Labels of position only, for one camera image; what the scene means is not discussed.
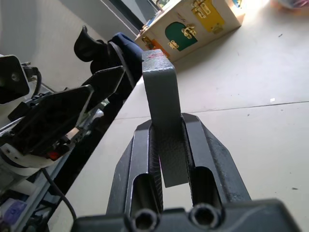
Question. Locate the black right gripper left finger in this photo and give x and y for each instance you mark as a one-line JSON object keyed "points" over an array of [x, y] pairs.
{"points": [[140, 154]]}

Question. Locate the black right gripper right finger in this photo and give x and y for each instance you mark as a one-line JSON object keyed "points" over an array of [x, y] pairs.
{"points": [[207, 164]]}

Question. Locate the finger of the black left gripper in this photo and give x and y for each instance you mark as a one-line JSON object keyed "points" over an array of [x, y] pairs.
{"points": [[106, 82], [53, 116]]}

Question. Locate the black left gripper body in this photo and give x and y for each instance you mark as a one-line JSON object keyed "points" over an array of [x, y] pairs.
{"points": [[72, 142]]}

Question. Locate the grey metal box lid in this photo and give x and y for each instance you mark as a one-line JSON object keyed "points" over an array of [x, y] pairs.
{"points": [[161, 96]]}

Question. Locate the purple box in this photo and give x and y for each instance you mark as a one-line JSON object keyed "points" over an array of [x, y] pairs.
{"points": [[15, 210]]}

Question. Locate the wooden latch busy box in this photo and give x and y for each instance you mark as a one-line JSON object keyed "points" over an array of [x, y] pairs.
{"points": [[207, 36]]}

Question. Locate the black rounded object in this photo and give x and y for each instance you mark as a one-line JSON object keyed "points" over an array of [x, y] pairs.
{"points": [[87, 48]]}

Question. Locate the dark blue fabric object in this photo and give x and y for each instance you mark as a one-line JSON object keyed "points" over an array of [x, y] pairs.
{"points": [[130, 50]]}

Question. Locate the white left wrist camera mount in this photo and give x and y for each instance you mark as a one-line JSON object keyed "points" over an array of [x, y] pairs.
{"points": [[23, 75]]}

